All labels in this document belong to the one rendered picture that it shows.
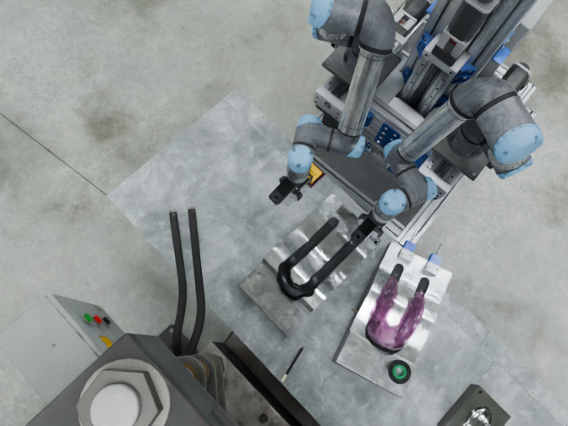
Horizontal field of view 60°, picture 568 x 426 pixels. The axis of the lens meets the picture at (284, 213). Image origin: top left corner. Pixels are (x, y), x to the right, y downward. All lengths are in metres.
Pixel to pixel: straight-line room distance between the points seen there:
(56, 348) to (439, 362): 1.33
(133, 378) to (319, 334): 1.30
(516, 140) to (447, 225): 1.69
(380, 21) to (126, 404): 1.09
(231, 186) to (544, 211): 1.96
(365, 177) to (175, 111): 1.19
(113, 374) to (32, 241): 2.38
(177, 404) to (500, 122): 0.99
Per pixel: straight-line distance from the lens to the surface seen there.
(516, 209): 3.17
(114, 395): 0.65
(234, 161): 2.02
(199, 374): 1.15
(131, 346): 0.69
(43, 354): 1.31
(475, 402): 1.97
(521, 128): 1.32
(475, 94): 1.36
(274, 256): 1.77
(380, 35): 1.40
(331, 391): 1.90
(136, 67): 3.23
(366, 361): 1.81
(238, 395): 1.90
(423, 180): 1.62
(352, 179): 2.66
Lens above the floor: 2.68
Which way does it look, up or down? 74 degrees down
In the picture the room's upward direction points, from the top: 11 degrees clockwise
